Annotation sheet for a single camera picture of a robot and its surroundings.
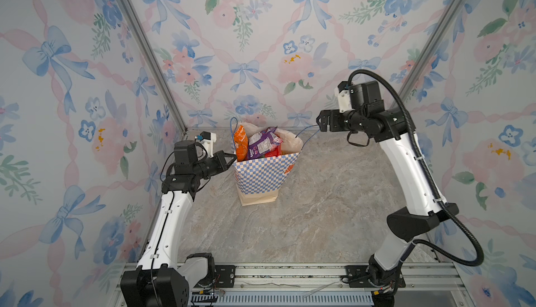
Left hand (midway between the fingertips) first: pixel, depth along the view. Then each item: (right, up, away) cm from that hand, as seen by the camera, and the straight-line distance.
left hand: (237, 156), depth 74 cm
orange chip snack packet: (+1, +4, +5) cm, 7 cm away
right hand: (+32, +13, -3) cm, 34 cm away
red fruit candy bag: (+14, +1, +4) cm, 14 cm away
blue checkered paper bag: (+7, -9, +5) cm, 13 cm away
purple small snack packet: (+9, +5, +8) cm, 13 cm away
